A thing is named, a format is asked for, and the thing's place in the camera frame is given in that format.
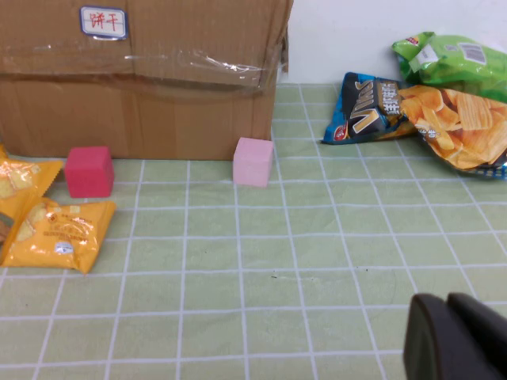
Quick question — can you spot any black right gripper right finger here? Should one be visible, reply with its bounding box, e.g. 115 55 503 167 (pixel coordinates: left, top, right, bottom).
446 291 507 373

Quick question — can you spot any red foam cube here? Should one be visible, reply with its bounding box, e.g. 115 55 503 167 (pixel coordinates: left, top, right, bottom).
63 146 116 200

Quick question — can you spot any yellow biscuit snack pack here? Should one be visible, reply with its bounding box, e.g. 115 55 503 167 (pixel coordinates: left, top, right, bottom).
0 196 118 276
0 144 65 221

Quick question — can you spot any green potato chips bag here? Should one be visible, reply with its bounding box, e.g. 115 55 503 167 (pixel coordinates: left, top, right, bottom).
391 31 507 105

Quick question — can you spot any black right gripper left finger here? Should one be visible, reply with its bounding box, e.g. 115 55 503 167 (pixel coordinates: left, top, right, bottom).
402 293 507 380

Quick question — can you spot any pink foam cube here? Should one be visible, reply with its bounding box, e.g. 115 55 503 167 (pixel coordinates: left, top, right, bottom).
232 136 275 188

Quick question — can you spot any blue potato chips bag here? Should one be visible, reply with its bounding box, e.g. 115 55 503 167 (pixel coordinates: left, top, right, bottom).
321 71 507 180

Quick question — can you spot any cardboard box with biscuit label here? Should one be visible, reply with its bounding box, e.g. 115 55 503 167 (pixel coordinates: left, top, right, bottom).
0 0 295 162

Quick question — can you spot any green checkered tablecloth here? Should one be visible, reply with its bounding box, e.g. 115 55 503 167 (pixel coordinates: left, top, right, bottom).
0 82 507 380

